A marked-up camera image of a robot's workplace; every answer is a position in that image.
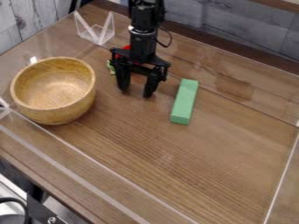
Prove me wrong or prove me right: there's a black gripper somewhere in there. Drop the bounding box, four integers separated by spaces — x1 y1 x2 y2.
110 26 171 98

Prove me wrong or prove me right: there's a red plush strawberry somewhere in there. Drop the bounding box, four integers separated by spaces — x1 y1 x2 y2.
107 45 131 75

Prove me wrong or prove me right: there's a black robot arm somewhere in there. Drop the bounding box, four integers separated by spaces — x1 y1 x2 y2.
110 0 171 98

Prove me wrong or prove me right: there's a green rectangular block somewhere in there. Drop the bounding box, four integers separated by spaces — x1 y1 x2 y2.
171 79 199 125

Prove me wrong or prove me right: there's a wooden bowl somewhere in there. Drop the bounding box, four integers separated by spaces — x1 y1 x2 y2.
11 57 98 125

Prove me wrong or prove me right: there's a clear acrylic table barrier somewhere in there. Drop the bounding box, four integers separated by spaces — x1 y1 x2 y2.
0 17 299 224

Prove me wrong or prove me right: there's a clear acrylic corner bracket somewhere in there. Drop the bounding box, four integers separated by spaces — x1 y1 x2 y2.
74 11 117 46

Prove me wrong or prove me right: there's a black metal bracket with screw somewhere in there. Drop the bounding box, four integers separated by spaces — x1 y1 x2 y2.
27 195 69 224

